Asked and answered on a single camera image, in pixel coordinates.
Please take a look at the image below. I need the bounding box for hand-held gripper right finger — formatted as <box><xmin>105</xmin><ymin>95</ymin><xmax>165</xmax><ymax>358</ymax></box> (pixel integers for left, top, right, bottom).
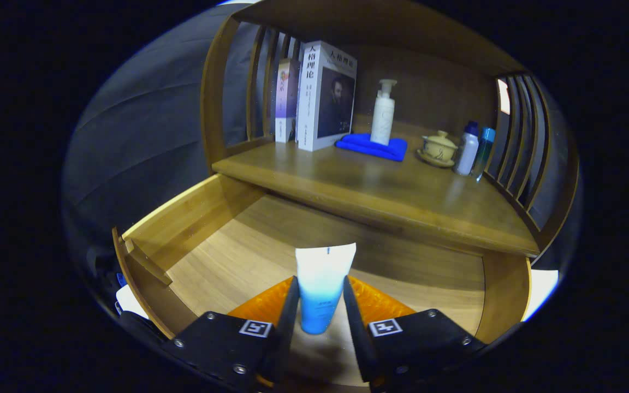
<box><xmin>343</xmin><ymin>276</ymin><xmax>487</xmax><ymax>391</ymax></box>

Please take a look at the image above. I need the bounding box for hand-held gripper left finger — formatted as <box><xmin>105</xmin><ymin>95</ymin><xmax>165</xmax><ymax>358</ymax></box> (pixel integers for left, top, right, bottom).
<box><xmin>163</xmin><ymin>276</ymin><xmax>300</xmax><ymax>391</ymax></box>

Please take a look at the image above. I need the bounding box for blue and white tube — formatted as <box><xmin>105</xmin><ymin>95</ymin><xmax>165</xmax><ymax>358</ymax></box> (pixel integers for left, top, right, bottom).
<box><xmin>295</xmin><ymin>243</ymin><xmax>357</xmax><ymax>335</ymax></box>

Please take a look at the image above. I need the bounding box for wooden drawer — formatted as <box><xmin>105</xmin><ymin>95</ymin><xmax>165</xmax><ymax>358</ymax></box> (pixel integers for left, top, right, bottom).
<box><xmin>111</xmin><ymin>174</ymin><xmax>533</xmax><ymax>393</ymax></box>

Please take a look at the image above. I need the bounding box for wooden countertop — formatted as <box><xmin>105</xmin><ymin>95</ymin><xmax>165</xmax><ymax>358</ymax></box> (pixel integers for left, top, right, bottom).
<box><xmin>212</xmin><ymin>117</ymin><xmax>540</xmax><ymax>257</ymax></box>

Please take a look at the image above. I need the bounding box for white filing cabinet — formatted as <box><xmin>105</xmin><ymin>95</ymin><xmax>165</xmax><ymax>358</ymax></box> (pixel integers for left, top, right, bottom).
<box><xmin>522</xmin><ymin>269</ymin><xmax>559</xmax><ymax>321</ymax></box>

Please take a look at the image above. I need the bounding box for wooden cabinet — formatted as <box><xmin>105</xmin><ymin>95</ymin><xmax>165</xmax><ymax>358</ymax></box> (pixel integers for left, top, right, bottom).
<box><xmin>201</xmin><ymin>0</ymin><xmax>580</xmax><ymax>268</ymax></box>

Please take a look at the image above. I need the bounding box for white flat object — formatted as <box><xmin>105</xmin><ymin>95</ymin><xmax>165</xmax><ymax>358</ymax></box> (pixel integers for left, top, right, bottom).
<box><xmin>116</xmin><ymin>284</ymin><xmax>150</xmax><ymax>320</ymax></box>

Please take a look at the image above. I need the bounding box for folded blue cloth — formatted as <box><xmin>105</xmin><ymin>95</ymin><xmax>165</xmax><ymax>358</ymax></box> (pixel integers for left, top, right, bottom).
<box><xmin>335</xmin><ymin>133</ymin><xmax>408</xmax><ymax>163</ymax></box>

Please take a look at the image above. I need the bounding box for yellow lidded teacup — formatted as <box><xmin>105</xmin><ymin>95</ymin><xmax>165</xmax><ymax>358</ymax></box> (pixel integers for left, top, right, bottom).
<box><xmin>416</xmin><ymin>130</ymin><xmax>459</xmax><ymax>169</ymax></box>

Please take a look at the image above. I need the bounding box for white bottle with blue cap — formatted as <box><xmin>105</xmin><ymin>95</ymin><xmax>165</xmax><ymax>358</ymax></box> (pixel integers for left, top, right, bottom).
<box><xmin>453</xmin><ymin>121</ymin><xmax>480</xmax><ymax>176</ymax></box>

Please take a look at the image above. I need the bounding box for white pump bottle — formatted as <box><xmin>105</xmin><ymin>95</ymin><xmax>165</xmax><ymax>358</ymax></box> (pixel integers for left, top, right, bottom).
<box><xmin>370</xmin><ymin>79</ymin><xmax>398</xmax><ymax>146</ymax></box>

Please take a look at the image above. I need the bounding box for translucent blue bottle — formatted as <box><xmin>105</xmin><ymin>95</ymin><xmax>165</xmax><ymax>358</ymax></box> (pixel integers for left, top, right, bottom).
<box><xmin>472</xmin><ymin>127</ymin><xmax>496</xmax><ymax>181</ymax></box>

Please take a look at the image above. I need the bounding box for thin purple book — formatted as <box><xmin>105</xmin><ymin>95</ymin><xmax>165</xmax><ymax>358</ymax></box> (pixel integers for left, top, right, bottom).
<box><xmin>275</xmin><ymin>58</ymin><xmax>300</xmax><ymax>144</ymax></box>

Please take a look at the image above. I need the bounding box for thick white book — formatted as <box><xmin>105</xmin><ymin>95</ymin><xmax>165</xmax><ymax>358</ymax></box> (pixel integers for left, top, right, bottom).
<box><xmin>296</xmin><ymin>40</ymin><xmax>358</xmax><ymax>152</ymax></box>

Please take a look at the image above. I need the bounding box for black backdrop cloth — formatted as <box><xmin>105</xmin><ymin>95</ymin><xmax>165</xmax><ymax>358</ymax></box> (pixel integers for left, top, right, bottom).
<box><xmin>63</xmin><ymin>5</ymin><xmax>304</xmax><ymax>273</ymax></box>

